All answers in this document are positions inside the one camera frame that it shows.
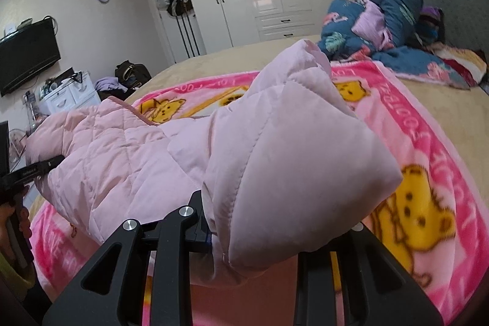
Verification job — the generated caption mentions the tan bed cover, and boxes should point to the tan bed cover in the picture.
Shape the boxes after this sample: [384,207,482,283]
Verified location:
[28,33,489,212]

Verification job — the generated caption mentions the green sleeve forearm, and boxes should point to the green sleeve forearm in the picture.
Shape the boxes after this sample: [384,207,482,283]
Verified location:
[0,254,36,301]

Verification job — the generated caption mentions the blue floral duvet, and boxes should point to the blue floral duvet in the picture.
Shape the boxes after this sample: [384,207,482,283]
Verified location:
[318,0,469,89]

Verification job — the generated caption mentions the white drawer chest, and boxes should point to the white drawer chest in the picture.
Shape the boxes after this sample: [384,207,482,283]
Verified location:
[38,71,101,115]

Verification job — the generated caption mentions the person's left hand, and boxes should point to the person's left hand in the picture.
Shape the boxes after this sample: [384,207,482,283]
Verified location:
[0,203,32,262]

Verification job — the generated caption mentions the black wall television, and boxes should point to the black wall television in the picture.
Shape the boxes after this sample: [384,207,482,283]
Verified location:
[0,16,61,97]

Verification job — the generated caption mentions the pink quilted jacket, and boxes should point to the pink quilted jacket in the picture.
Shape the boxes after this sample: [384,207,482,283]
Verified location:
[26,40,402,286]

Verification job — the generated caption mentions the grey headboard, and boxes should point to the grey headboard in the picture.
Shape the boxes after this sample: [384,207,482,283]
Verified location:
[424,0,489,60]

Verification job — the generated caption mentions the black bag on floor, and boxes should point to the black bag on floor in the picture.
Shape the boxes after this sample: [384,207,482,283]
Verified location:
[114,60,152,89]

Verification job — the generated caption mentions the purple clothes pile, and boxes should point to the purple clothes pile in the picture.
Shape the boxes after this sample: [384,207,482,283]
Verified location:
[94,77,128,93]

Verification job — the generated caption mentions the yellow red white cloth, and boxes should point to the yellow red white cloth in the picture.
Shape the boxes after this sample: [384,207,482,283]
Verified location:
[430,42,487,87]

